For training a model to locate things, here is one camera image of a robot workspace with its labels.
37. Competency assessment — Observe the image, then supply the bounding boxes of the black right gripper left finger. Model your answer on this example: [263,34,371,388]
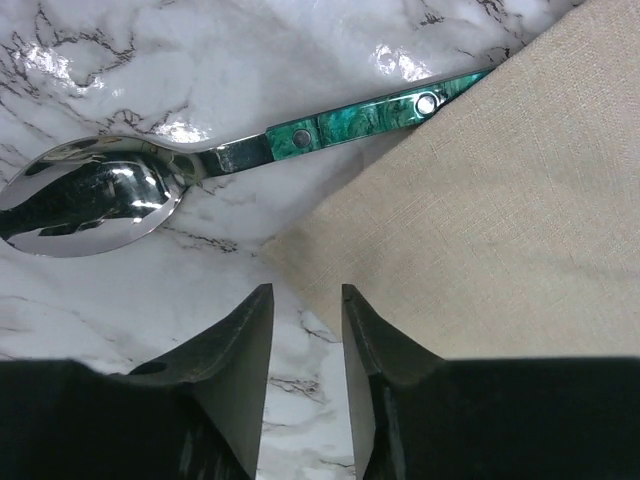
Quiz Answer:
[1,284,274,479]

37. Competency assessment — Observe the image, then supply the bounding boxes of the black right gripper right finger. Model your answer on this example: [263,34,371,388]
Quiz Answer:
[342,284,639,479]

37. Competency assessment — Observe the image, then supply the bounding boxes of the beige cloth napkin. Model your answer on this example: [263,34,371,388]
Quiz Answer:
[263,1,639,357]

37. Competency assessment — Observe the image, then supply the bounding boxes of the green handled metal spoon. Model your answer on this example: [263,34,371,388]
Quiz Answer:
[1,69,490,258]

